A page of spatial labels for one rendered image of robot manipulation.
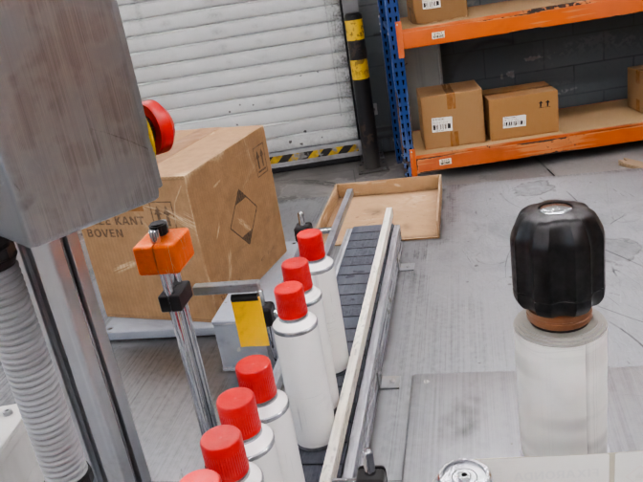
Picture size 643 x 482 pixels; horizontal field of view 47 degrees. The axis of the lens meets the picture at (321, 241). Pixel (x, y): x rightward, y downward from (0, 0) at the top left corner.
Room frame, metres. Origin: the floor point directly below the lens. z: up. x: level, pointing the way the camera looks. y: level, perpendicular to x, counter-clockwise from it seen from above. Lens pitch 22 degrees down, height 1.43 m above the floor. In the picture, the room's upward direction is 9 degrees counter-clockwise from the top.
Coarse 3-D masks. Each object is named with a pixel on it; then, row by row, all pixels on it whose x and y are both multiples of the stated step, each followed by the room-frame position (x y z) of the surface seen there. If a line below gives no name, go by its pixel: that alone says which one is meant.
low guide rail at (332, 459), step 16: (384, 224) 1.30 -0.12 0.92; (384, 240) 1.22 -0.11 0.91; (384, 256) 1.19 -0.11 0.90; (368, 288) 1.04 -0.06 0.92; (368, 304) 0.98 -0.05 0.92; (368, 320) 0.95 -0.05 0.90; (352, 352) 0.85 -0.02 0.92; (352, 368) 0.81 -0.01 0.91; (352, 384) 0.78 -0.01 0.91; (352, 400) 0.77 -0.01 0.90; (336, 416) 0.72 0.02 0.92; (336, 432) 0.69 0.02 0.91; (336, 448) 0.66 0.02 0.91; (336, 464) 0.64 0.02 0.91; (320, 480) 0.61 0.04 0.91
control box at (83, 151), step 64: (0, 0) 0.42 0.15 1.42; (64, 0) 0.45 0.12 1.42; (0, 64) 0.42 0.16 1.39; (64, 64) 0.44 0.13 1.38; (128, 64) 0.48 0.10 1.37; (0, 128) 0.41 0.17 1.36; (64, 128) 0.43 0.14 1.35; (128, 128) 0.46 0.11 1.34; (0, 192) 0.42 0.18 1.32; (64, 192) 0.43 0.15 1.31; (128, 192) 0.45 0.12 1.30
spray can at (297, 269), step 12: (288, 264) 0.79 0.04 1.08; (300, 264) 0.78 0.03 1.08; (288, 276) 0.78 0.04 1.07; (300, 276) 0.78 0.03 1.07; (312, 288) 0.79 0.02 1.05; (312, 300) 0.77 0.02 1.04; (312, 312) 0.77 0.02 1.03; (324, 312) 0.79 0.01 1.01; (324, 324) 0.78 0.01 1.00; (324, 336) 0.78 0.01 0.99; (324, 348) 0.77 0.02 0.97; (324, 360) 0.77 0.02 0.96; (336, 384) 0.79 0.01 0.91; (336, 396) 0.78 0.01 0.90; (336, 408) 0.78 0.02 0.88
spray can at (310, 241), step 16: (304, 240) 0.86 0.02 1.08; (320, 240) 0.87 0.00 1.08; (304, 256) 0.87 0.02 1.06; (320, 256) 0.87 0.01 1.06; (320, 272) 0.85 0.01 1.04; (320, 288) 0.85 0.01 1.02; (336, 288) 0.87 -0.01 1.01; (336, 304) 0.86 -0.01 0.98; (336, 320) 0.86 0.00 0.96; (336, 336) 0.86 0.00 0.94; (336, 352) 0.86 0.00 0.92; (336, 368) 0.85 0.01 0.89
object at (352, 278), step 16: (352, 240) 1.33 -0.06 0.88; (368, 240) 1.31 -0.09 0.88; (352, 256) 1.25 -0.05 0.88; (368, 256) 1.24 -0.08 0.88; (352, 272) 1.18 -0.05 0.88; (368, 272) 1.17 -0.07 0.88; (384, 272) 1.21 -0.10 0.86; (352, 288) 1.12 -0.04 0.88; (352, 304) 1.06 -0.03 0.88; (352, 320) 1.00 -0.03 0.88; (352, 336) 0.96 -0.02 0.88; (368, 336) 0.95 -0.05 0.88; (352, 416) 0.76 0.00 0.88; (304, 464) 0.69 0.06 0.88; (320, 464) 0.68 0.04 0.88
